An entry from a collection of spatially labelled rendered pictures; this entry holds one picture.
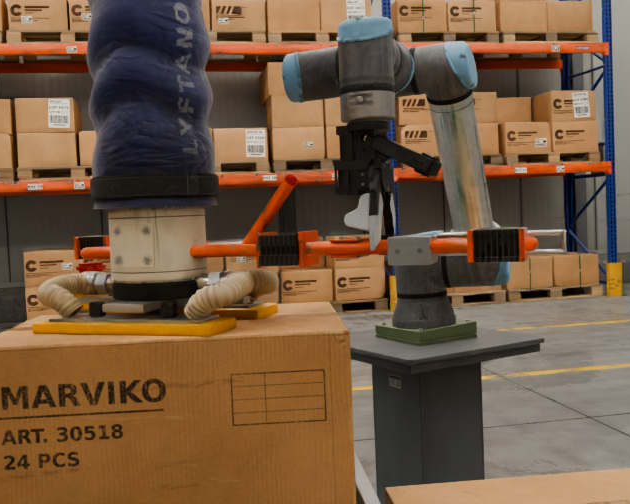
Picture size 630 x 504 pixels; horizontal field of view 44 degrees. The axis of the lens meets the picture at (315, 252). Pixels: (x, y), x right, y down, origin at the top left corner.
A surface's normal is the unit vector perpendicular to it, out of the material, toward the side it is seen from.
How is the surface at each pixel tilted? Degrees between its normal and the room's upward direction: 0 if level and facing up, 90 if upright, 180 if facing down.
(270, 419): 90
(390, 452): 90
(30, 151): 90
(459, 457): 90
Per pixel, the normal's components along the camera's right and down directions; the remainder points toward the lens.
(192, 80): 0.76, -0.34
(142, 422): 0.06, 0.05
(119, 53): -0.24, -0.30
